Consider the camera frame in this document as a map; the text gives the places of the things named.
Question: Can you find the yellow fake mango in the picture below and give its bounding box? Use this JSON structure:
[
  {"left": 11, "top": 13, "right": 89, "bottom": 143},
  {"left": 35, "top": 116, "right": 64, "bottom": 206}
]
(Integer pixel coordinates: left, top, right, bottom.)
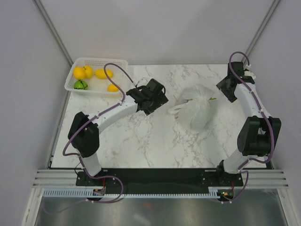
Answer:
[{"left": 95, "top": 69, "right": 113, "bottom": 80}]

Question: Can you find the green black-striped fake fruit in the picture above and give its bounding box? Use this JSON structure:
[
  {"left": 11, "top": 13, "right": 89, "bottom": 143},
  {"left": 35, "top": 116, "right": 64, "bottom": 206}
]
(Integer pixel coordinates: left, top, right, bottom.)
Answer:
[{"left": 73, "top": 80, "right": 88, "bottom": 90}]

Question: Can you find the small yellow fake citrus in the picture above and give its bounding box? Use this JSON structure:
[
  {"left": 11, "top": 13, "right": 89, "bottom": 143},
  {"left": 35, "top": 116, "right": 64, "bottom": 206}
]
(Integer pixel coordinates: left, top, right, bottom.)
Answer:
[{"left": 107, "top": 84, "right": 119, "bottom": 92}]

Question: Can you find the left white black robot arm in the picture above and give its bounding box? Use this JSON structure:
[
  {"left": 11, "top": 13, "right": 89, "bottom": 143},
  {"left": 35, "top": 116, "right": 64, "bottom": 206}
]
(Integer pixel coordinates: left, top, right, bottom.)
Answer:
[{"left": 68, "top": 79, "right": 168, "bottom": 186}]

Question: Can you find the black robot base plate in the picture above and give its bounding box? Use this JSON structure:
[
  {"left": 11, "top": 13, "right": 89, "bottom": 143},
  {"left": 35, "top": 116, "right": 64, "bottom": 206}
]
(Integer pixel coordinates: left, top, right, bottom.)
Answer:
[{"left": 75, "top": 167, "right": 245, "bottom": 195}]

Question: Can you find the white slotted cable duct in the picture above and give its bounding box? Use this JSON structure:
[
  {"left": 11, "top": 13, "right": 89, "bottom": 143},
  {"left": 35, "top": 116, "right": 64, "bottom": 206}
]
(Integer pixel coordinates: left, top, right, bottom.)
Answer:
[{"left": 43, "top": 188, "right": 221, "bottom": 199}]

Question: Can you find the left aluminium frame post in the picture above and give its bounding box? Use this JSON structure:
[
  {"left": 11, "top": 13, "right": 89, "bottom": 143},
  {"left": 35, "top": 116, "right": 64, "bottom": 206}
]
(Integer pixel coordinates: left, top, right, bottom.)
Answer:
[{"left": 32, "top": 0, "right": 73, "bottom": 66}]

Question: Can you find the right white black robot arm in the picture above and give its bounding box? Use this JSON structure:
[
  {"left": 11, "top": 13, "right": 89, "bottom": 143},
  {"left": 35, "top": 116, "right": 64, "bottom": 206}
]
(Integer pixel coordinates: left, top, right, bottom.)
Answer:
[{"left": 215, "top": 62, "right": 281, "bottom": 186}]

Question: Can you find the aluminium frame post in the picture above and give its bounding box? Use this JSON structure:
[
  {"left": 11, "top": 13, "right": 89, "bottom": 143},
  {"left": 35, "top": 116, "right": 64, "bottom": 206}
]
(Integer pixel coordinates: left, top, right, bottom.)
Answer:
[
  {"left": 32, "top": 0, "right": 73, "bottom": 66},
  {"left": 245, "top": 0, "right": 282, "bottom": 57}
]

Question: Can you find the white lemon-print plastic bag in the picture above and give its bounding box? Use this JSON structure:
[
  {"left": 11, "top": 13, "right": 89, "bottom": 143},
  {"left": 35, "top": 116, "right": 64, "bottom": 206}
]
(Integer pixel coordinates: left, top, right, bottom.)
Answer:
[{"left": 168, "top": 84, "right": 217, "bottom": 133}]

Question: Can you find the white plastic fruit basket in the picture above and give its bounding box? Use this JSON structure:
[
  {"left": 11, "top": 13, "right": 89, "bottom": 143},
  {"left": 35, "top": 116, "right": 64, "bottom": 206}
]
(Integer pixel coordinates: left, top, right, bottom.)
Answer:
[{"left": 64, "top": 57, "right": 132, "bottom": 97}]

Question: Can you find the right aluminium frame post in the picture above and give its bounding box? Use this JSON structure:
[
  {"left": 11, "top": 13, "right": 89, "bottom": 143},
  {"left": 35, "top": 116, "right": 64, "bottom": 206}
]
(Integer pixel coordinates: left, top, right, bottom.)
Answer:
[{"left": 245, "top": 0, "right": 282, "bottom": 57}]

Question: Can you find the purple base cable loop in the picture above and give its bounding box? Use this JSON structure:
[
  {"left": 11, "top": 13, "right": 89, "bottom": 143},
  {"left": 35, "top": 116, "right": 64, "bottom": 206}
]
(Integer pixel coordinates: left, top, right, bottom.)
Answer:
[{"left": 88, "top": 173, "right": 127, "bottom": 204}]

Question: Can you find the large yellow fake lemon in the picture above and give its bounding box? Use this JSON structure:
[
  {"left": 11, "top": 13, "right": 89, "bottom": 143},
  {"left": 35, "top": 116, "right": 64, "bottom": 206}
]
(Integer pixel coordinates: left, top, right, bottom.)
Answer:
[{"left": 73, "top": 67, "right": 86, "bottom": 80}]

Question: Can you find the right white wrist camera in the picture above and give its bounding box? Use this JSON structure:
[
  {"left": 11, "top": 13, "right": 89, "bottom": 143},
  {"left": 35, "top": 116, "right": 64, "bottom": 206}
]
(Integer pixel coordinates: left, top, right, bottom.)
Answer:
[{"left": 244, "top": 64, "right": 256, "bottom": 80}]

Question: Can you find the small yellow fake lemon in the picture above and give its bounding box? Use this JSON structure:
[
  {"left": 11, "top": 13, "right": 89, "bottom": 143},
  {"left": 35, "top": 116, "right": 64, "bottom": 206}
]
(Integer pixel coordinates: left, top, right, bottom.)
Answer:
[{"left": 83, "top": 65, "right": 94, "bottom": 79}]

